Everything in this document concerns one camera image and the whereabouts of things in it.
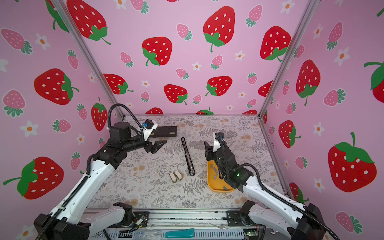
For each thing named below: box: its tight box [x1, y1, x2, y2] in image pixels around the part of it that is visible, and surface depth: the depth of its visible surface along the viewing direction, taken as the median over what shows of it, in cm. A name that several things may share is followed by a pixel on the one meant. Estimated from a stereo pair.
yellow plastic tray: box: [207, 160, 235, 192], surface depth 86 cm
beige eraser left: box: [168, 172, 177, 183], surface depth 88 cm
